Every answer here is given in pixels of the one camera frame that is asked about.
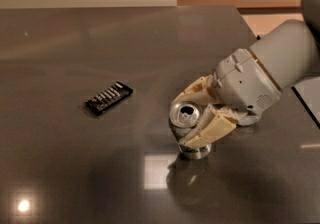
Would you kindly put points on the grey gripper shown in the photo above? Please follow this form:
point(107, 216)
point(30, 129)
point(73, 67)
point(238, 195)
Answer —
point(246, 85)

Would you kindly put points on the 7up soda can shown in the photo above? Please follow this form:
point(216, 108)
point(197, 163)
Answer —
point(183, 118)

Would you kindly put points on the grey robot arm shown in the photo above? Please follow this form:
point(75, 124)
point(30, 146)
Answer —
point(288, 53)

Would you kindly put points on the clear plastic water bottle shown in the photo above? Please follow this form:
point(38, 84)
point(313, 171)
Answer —
point(249, 120)

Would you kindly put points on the black snack bar wrapper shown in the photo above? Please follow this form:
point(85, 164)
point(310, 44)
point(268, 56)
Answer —
point(108, 98)

